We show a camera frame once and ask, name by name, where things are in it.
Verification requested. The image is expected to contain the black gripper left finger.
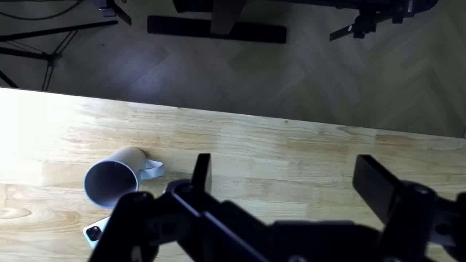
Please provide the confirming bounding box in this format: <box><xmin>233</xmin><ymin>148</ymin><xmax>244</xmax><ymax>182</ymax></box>
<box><xmin>89</xmin><ymin>151</ymin><xmax>274</xmax><ymax>262</ymax></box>

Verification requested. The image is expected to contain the smartphone with white case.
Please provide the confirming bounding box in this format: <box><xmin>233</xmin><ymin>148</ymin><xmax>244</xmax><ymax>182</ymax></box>
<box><xmin>81</xmin><ymin>215</ymin><xmax>112</xmax><ymax>250</ymax></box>

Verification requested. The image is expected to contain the black camera tripod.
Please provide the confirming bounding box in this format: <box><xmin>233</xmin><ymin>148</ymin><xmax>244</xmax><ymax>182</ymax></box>
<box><xmin>0</xmin><ymin>17</ymin><xmax>121</xmax><ymax>93</ymax></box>

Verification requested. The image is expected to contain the white ceramic mug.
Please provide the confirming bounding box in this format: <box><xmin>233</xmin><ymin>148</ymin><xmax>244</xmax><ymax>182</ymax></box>
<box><xmin>83</xmin><ymin>145</ymin><xmax>164</xmax><ymax>211</ymax></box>

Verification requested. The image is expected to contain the black camera stand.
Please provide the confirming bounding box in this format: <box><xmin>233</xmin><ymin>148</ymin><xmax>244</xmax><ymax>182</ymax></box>
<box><xmin>327</xmin><ymin>0</ymin><xmax>441</xmax><ymax>42</ymax></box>

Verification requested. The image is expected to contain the black floor bar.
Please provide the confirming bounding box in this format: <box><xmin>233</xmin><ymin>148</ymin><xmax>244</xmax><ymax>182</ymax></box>
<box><xmin>145</xmin><ymin>14</ymin><xmax>288</xmax><ymax>45</ymax></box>

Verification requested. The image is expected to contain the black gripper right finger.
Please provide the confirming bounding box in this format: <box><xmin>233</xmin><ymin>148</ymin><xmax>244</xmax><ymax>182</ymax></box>
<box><xmin>352</xmin><ymin>153</ymin><xmax>466</xmax><ymax>262</ymax></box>

